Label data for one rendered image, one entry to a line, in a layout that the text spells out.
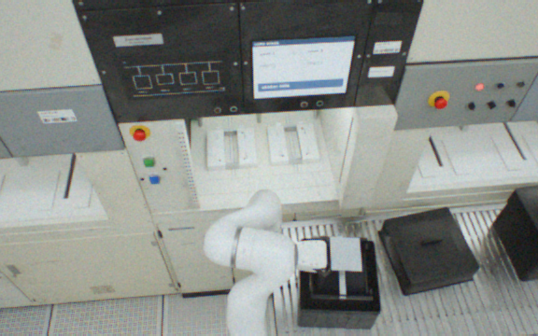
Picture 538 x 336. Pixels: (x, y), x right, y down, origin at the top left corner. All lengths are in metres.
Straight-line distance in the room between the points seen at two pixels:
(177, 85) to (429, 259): 1.13
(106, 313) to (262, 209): 1.74
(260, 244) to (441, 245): 1.01
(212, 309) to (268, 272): 1.57
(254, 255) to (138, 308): 1.70
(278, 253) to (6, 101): 0.90
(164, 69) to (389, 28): 0.63
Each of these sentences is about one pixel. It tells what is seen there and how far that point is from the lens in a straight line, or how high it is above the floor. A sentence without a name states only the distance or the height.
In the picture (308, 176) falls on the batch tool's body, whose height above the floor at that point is 0.87.
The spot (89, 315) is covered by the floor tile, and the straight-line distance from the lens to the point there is 2.79.
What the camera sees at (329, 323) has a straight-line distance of 1.77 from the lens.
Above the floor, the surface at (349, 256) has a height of 1.08.
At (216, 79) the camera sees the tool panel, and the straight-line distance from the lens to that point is 1.38.
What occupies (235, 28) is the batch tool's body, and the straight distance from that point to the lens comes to 1.27.
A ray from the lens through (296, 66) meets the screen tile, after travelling 1.37.
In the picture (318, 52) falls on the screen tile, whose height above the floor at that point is 1.63.
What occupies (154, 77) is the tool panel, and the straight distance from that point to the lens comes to 1.38.
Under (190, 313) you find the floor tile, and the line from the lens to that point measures 2.66.
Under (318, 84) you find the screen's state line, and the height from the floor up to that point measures 1.51.
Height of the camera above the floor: 2.47
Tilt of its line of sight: 52 degrees down
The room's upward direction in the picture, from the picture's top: 1 degrees clockwise
